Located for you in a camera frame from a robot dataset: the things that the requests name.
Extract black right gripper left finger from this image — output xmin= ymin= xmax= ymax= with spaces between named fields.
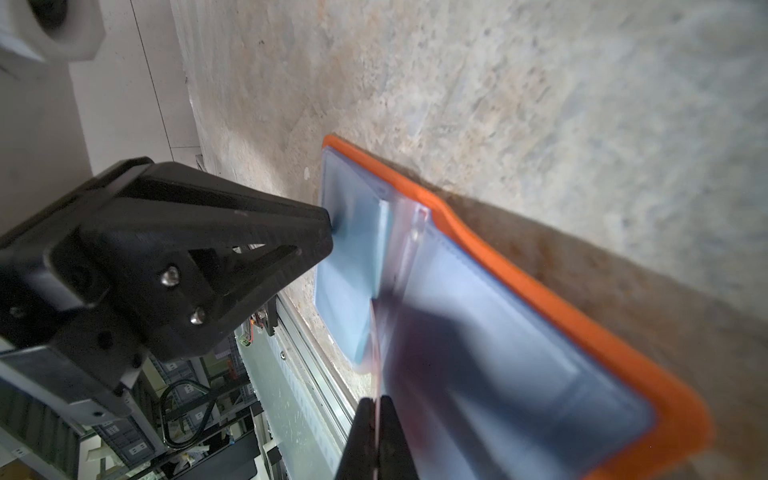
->
xmin=335 ymin=398 xmax=377 ymax=480

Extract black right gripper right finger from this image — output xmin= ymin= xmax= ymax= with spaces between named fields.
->
xmin=377 ymin=395 xmax=419 ymax=480

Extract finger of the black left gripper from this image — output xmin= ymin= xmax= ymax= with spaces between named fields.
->
xmin=1 ymin=157 xmax=333 ymax=384

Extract red credit card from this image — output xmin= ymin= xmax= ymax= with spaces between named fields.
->
xmin=370 ymin=300 xmax=382 ymax=427

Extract orange card holder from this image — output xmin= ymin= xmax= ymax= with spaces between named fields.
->
xmin=323 ymin=135 xmax=714 ymax=479

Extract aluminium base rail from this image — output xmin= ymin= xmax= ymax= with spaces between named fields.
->
xmin=238 ymin=295 xmax=356 ymax=479

